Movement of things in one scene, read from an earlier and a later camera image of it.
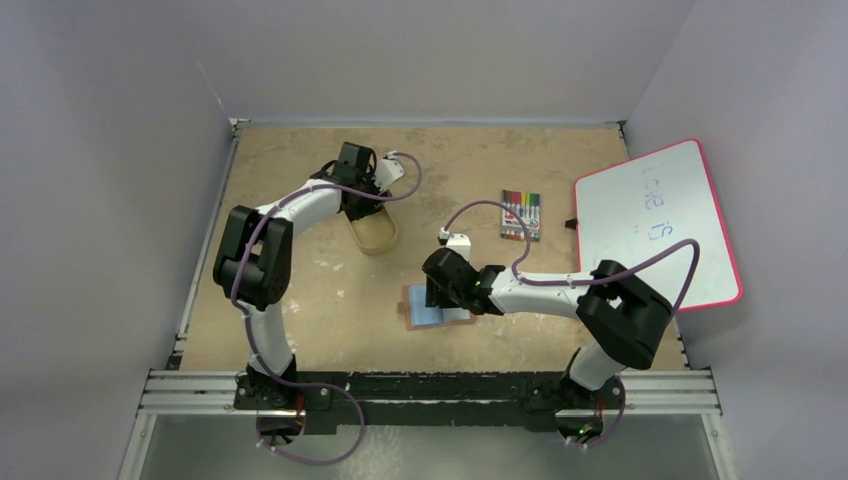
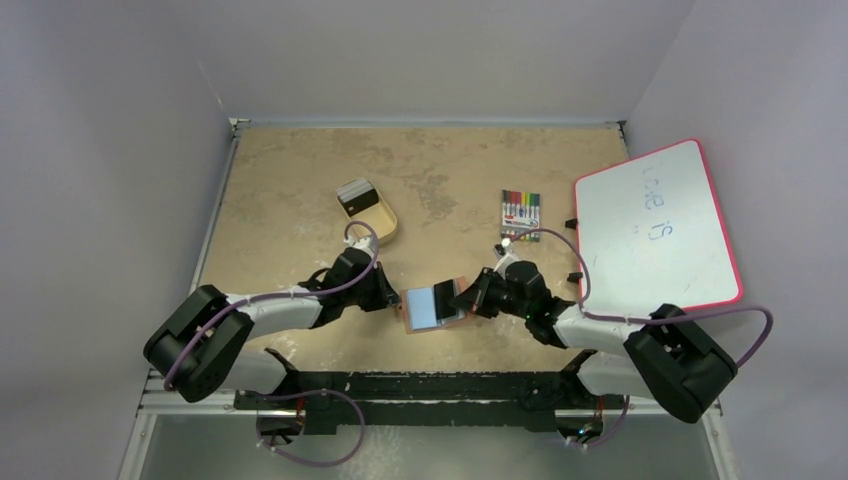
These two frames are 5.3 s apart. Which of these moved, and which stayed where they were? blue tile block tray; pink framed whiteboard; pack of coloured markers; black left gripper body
Moved: black left gripper body
Stayed: pink framed whiteboard; blue tile block tray; pack of coloured markers
